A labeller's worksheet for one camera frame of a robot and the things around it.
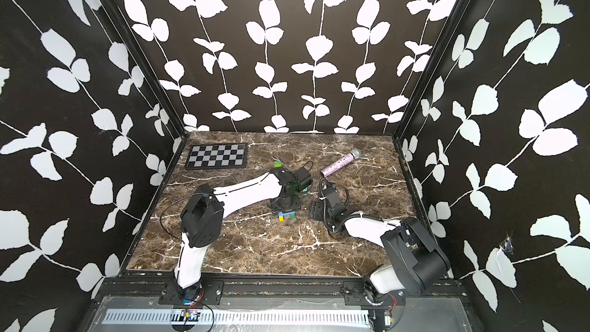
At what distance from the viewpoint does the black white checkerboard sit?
107 centimetres

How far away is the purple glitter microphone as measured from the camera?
1.05m

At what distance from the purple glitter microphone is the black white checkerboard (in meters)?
0.39
